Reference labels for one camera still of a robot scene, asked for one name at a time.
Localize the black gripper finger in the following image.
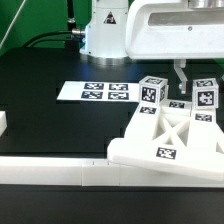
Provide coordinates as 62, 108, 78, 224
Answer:
174, 59, 188, 94

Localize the white chair backrest frame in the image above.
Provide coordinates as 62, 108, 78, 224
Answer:
107, 100, 224, 181

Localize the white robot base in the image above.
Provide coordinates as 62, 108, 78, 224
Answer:
80, 0, 129, 65

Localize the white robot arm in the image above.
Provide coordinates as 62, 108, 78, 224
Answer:
125, 0, 224, 93

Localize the white marker base plate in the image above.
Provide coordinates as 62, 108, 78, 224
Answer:
57, 81, 139, 102

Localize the black cable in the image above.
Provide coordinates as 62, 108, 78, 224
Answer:
24, 29, 87, 48

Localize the white fence left wall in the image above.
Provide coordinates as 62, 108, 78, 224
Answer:
0, 111, 7, 136

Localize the white fence wall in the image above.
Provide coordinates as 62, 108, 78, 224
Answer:
0, 111, 7, 136
0, 156, 224, 188

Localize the white fence front wall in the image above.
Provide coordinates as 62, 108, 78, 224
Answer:
0, 156, 224, 188

